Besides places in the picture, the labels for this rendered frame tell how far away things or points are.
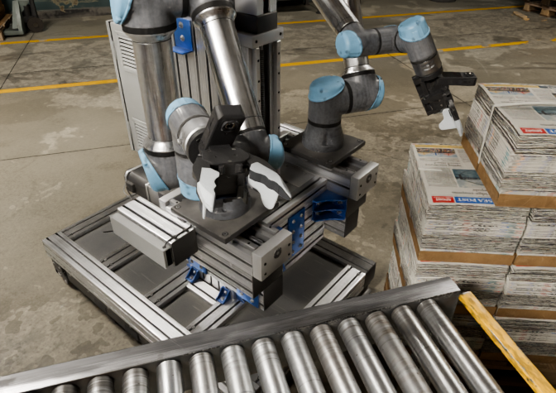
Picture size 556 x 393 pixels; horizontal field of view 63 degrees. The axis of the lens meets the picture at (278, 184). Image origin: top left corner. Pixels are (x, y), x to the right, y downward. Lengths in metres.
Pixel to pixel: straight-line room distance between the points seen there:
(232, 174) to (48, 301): 1.79
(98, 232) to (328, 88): 1.35
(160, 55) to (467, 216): 0.95
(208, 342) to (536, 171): 0.95
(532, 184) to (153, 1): 1.06
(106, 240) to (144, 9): 1.46
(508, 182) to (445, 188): 0.18
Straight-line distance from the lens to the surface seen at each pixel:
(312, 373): 0.96
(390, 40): 1.39
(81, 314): 2.27
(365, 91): 1.59
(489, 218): 1.46
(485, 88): 1.58
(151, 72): 1.07
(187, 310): 1.87
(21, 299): 2.46
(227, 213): 1.26
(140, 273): 2.06
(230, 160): 0.69
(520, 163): 1.37
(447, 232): 1.46
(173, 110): 0.87
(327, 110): 1.54
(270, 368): 0.96
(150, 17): 1.02
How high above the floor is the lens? 1.59
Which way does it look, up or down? 33 degrees down
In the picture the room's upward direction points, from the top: straight up
